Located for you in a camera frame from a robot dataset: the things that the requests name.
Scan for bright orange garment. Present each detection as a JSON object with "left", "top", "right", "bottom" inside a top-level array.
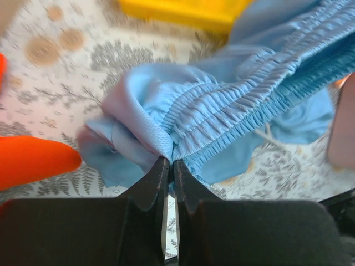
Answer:
[{"left": 0, "top": 53, "right": 83, "bottom": 192}]

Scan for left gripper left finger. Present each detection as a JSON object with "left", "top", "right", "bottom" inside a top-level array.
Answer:
[{"left": 1, "top": 158, "right": 169, "bottom": 265}]

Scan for yellow plastic tray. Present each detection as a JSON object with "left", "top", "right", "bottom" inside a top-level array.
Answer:
[{"left": 118, "top": 0, "right": 252, "bottom": 33}]

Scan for light blue shorts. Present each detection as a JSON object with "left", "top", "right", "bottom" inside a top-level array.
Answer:
[{"left": 77, "top": 1, "right": 354, "bottom": 187}]

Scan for pink compartment organizer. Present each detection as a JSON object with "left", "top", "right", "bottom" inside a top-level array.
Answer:
[{"left": 327, "top": 74, "right": 354, "bottom": 170}]

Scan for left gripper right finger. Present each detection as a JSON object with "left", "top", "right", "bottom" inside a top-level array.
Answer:
[{"left": 174, "top": 161, "right": 354, "bottom": 265}]

